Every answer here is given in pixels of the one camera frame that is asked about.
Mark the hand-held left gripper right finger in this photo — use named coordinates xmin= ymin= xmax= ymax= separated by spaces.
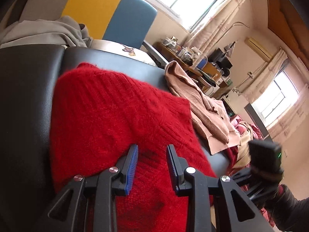
xmin=166 ymin=144 xmax=274 ymax=232

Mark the white small cabinet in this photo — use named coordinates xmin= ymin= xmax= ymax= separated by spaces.
xmin=212 ymin=76 xmax=232 ymax=95

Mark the grey yellow blue armchair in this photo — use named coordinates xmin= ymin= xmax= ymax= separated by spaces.
xmin=0 ymin=0 xmax=169 ymax=68

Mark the grey garment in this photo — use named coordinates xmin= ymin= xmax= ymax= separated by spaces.
xmin=0 ymin=16 xmax=94 ymax=49

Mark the person's right forearm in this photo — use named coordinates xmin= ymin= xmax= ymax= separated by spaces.
xmin=264 ymin=185 xmax=309 ymax=232

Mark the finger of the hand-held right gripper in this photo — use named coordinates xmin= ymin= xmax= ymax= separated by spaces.
xmin=228 ymin=168 xmax=254 ymax=186

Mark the white low shelf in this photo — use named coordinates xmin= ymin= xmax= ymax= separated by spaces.
xmin=221 ymin=87 xmax=247 ymax=116

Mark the cream air conditioner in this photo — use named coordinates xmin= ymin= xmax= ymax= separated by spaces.
xmin=245 ymin=37 xmax=273 ymax=61

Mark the pink knitted sweater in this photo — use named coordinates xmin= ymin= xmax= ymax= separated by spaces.
xmin=165 ymin=61 xmax=242 ymax=155

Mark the beige patterned curtain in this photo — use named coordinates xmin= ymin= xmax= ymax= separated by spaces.
xmin=267 ymin=83 xmax=309 ymax=148
xmin=182 ymin=0 xmax=256 ymax=54
xmin=238 ymin=49 xmax=290 ymax=102

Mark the pile of pink red clothes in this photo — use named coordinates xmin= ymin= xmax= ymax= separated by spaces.
xmin=224 ymin=115 xmax=263 ymax=172

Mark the small side window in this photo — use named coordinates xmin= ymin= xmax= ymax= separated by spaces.
xmin=251 ymin=71 xmax=302 ymax=126

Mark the red knitted sweater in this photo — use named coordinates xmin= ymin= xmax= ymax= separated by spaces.
xmin=49 ymin=62 xmax=218 ymax=232

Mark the white printed cushion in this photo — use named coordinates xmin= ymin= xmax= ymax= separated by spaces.
xmin=90 ymin=39 xmax=158 ymax=66

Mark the wooden desk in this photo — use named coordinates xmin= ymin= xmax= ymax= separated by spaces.
xmin=153 ymin=42 xmax=213 ymax=78

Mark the blue plastic container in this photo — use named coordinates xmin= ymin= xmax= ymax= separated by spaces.
xmin=196 ymin=57 xmax=208 ymax=70

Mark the dark grey headboard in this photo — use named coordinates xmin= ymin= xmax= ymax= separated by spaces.
xmin=244 ymin=103 xmax=269 ymax=139

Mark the row of glass jars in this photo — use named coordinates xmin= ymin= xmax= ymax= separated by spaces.
xmin=162 ymin=36 xmax=201 ymax=61

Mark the white hanging bag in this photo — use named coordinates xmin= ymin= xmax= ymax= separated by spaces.
xmin=224 ymin=42 xmax=236 ymax=56

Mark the metal pole stand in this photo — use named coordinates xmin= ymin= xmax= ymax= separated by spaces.
xmin=226 ymin=22 xmax=250 ymax=51

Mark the cream garment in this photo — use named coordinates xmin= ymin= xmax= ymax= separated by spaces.
xmin=235 ymin=122 xmax=254 ymax=168

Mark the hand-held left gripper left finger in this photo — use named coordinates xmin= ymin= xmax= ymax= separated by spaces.
xmin=34 ymin=144 xmax=139 ymax=232

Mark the black monitor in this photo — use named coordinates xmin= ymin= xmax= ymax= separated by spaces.
xmin=208 ymin=48 xmax=233 ymax=69

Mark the dark green garment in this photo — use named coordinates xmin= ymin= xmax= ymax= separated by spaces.
xmin=200 ymin=74 xmax=216 ymax=86

